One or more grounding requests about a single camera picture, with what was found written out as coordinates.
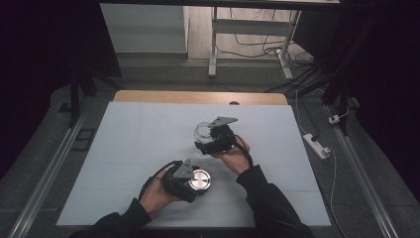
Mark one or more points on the round silver metal lid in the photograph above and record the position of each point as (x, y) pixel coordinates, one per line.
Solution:
(200, 180)

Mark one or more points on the white power strip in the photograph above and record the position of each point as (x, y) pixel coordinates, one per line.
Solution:
(316, 145)

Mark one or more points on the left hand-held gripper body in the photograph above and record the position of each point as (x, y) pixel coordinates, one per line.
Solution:
(176, 181)

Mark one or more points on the black rectangular floor frame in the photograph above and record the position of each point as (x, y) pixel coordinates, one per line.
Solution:
(84, 139)

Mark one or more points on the person's left hand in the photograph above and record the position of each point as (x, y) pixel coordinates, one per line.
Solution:
(157, 195)

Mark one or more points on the clear glass jar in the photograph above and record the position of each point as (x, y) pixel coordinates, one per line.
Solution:
(199, 133)

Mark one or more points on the white metal desk frame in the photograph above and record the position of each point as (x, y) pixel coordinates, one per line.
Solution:
(251, 27)

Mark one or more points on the aluminium floor rail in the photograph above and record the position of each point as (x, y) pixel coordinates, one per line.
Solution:
(49, 172)
(363, 178)

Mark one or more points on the white panel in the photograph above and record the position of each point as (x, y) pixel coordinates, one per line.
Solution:
(145, 29)

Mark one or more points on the dark curtain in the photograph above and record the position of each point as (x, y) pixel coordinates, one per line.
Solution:
(36, 66)
(389, 72)

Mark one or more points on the person's right hand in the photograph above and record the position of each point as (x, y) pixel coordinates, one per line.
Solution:
(234, 158)

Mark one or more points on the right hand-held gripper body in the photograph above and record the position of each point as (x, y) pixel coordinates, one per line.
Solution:
(221, 139)

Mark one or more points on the small white adapter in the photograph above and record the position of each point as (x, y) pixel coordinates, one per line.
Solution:
(334, 119)

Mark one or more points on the white foam mat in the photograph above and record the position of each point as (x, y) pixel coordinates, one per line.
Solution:
(138, 132)

